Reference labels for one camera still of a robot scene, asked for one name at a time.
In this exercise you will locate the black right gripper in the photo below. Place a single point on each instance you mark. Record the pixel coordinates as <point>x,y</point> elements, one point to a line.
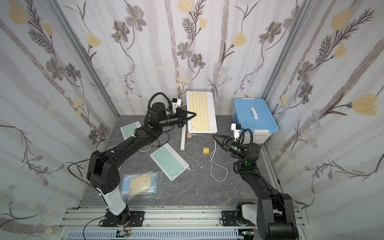
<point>226,142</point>

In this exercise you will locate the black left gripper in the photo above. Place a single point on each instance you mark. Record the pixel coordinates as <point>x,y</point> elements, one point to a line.
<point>179,117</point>

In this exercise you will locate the yellow charger plug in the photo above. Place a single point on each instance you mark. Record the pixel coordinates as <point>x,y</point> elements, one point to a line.
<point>206,150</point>

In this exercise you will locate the yellow wireless keyboard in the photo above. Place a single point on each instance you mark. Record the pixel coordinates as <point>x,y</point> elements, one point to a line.
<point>201,103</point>

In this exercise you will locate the white power strip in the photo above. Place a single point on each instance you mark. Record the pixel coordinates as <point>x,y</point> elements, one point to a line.
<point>183,138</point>

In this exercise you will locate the green wireless keyboard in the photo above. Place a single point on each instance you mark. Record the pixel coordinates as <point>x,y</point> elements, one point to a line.
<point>129,130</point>
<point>169,161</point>

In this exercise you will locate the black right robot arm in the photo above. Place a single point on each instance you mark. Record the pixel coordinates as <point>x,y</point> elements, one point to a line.
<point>274,214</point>

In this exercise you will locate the blue lid storage box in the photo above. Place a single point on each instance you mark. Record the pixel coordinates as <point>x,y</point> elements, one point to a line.
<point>254,114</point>

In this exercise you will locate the bagged blue masks and gloves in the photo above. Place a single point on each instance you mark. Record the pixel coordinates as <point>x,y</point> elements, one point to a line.
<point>142,186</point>

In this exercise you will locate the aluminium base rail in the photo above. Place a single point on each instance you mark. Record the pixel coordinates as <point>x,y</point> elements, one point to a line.
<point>157,223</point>

